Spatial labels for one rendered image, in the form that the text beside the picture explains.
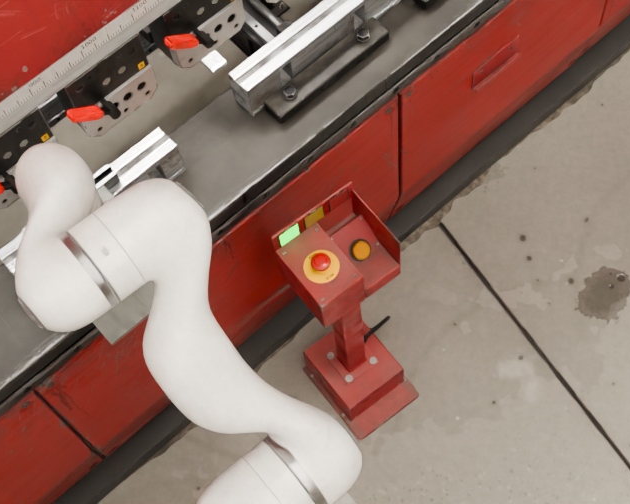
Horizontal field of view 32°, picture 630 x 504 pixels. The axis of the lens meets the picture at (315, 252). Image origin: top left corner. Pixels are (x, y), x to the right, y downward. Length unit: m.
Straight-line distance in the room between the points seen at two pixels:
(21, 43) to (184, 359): 0.61
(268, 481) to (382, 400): 1.52
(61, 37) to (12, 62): 0.09
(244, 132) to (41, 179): 0.97
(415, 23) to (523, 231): 0.93
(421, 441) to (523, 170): 0.84
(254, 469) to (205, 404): 0.13
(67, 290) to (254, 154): 1.04
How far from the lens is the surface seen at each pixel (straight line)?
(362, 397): 2.78
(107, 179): 2.09
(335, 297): 2.16
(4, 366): 2.13
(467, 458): 2.86
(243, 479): 1.40
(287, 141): 2.21
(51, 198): 1.29
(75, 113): 1.80
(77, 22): 1.72
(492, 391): 2.91
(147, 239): 1.23
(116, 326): 1.96
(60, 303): 1.23
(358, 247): 2.25
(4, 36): 1.65
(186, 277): 1.26
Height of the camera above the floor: 2.77
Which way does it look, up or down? 65 degrees down
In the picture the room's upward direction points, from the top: 10 degrees counter-clockwise
